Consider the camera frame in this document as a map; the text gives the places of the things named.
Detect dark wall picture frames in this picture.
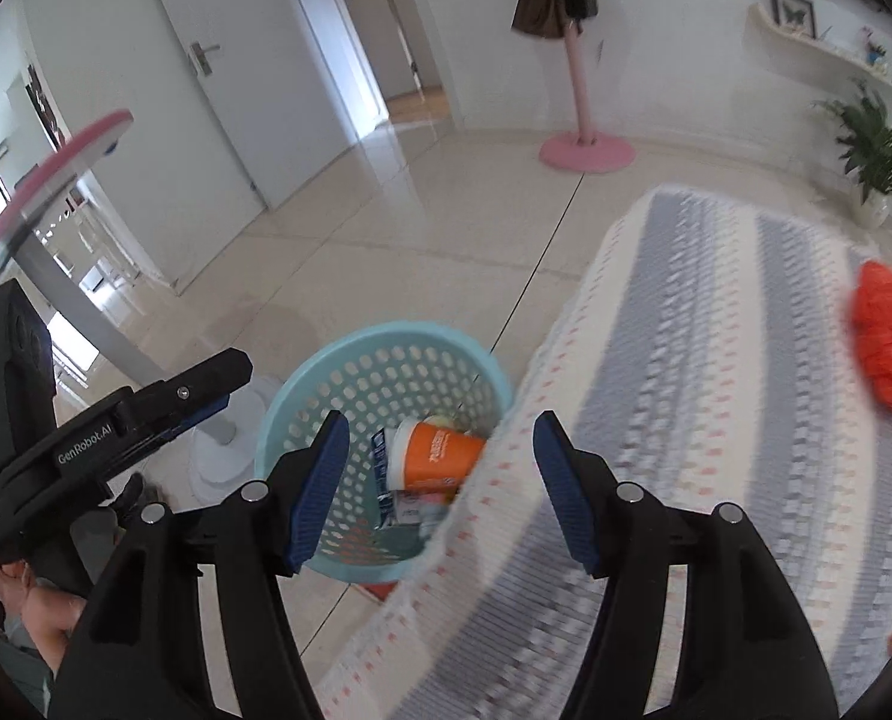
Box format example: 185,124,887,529
26,64,68,151

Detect white door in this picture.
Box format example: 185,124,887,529
138,0,357,212

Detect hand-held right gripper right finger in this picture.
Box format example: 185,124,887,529
531,410,840,720

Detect short curved white wall shelf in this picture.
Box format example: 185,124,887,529
744,2,892,102

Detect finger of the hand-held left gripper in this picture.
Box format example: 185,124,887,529
116,349,254,447

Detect person's left hand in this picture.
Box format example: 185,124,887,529
0,555,91,680

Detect pink coat rack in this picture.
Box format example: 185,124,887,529
539,0,636,173

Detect brown handbag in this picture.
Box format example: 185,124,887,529
510,0,567,38

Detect small colourful figurine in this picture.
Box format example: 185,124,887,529
858,26,889,68

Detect orange paper cup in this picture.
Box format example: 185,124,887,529
384,418,488,503

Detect grey striped tablecloth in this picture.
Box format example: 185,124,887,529
314,184,892,720

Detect framed butterfly picture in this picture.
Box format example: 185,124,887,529
770,0,818,38

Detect pink round table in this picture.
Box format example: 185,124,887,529
0,111,278,503

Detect green potted plant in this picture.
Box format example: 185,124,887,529
813,82,892,230

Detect black shoe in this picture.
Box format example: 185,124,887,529
112,472,147,518

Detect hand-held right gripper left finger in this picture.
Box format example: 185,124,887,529
47,410,351,720

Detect teal plastic waste basket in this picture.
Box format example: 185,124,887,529
254,321,514,584

